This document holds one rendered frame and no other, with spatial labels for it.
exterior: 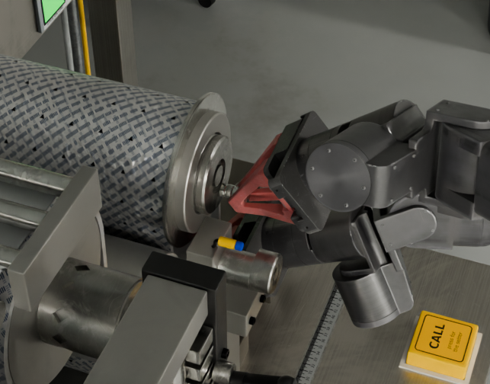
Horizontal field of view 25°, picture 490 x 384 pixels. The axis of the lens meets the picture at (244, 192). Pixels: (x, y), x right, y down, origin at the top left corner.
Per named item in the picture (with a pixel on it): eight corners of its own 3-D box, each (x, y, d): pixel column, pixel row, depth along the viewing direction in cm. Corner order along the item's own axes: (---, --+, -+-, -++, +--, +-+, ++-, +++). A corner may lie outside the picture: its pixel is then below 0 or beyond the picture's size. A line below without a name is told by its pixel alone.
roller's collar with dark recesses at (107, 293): (117, 384, 79) (110, 325, 74) (42, 360, 80) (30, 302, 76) (154, 318, 83) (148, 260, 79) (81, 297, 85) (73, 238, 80)
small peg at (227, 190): (251, 196, 104) (246, 206, 103) (223, 190, 105) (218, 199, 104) (251, 186, 103) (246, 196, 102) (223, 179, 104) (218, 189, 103)
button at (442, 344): (463, 381, 129) (466, 368, 127) (405, 364, 130) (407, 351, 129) (476, 337, 133) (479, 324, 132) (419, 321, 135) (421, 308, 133)
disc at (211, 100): (170, 280, 103) (163, 158, 93) (164, 278, 103) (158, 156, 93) (227, 181, 113) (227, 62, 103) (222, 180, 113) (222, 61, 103)
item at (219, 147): (229, 120, 101) (235, 169, 107) (209, 115, 102) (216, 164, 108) (200, 183, 97) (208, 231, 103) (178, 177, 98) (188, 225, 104)
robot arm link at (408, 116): (451, 148, 94) (424, 87, 93) (418, 174, 88) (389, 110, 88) (385, 172, 98) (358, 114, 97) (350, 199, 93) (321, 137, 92)
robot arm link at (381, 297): (422, 168, 112) (429, 203, 104) (459, 262, 116) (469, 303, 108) (312, 206, 114) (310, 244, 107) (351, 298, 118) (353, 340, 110)
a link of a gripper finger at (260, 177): (270, 198, 109) (345, 169, 103) (245, 247, 104) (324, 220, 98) (228, 147, 106) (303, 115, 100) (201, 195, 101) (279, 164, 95)
